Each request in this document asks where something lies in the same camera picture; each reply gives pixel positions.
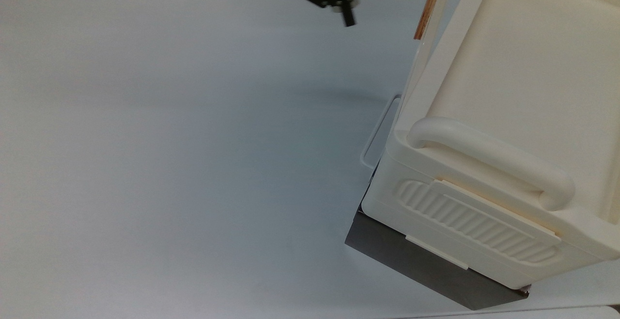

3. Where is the cream cabinet door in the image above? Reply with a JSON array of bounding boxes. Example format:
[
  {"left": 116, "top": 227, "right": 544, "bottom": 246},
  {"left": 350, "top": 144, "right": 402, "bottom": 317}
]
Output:
[{"left": 396, "top": 0, "right": 455, "bottom": 119}]

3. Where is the white plastic frame loop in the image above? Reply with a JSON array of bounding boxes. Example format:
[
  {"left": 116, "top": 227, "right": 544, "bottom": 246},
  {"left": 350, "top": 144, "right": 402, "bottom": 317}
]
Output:
[{"left": 360, "top": 94, "right": 403, "bottom": 170}]

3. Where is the cream plastic cabinet with handles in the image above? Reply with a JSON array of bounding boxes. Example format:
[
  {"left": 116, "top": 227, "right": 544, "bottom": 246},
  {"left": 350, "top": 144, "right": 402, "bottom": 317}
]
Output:
[{"left": 361, "top": 0, "right": 620, "bottom": 290}]

